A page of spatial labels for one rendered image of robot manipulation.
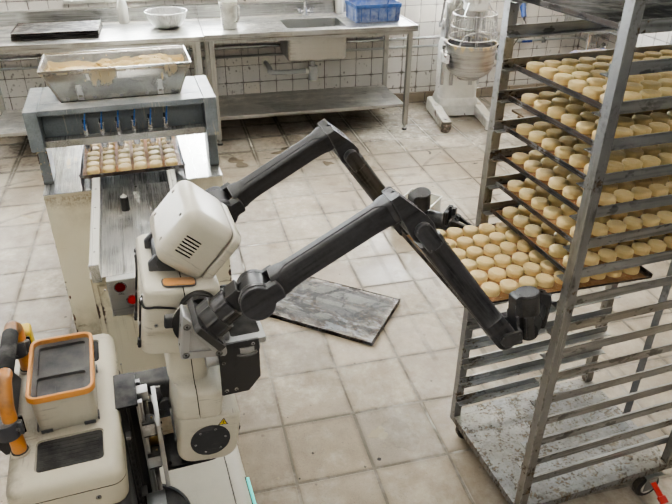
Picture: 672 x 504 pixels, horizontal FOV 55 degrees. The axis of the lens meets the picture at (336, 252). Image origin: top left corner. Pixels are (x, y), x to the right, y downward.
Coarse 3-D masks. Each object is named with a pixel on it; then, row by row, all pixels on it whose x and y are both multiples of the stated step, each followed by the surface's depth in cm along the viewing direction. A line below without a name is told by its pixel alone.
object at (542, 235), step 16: (512, 208) 202; (512, 224) 197; (528, 224) 195; (544, 224) 193; (544, 240) 185; (560, 240) 187; (640, 240) 188; (656, 240) 185; (560, 256) 180; (592, 256) 178; (608, 256) 178; (624, 256) 180
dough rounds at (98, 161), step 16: (96, 144) 284; (112, 144) 285; (128, 144) 285; (144, 144) 289; (160, 144) 290; (176, 144) 290; (96, 160) 269; (112, 160) 269; (128, 160) 269; (144, 160) 270; (160, 160) 269; (176, 160) 269
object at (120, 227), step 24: (120, 192) 261; (144, 192) 261; (168, 192) 262; (120, 216) 243; (144, 216) 244; (120, 240) 228; (120, 264) 214; (96, 288) 209; (120, 336) 220; (120, 360) 225; (144, 360) 228; (168, 432) 248
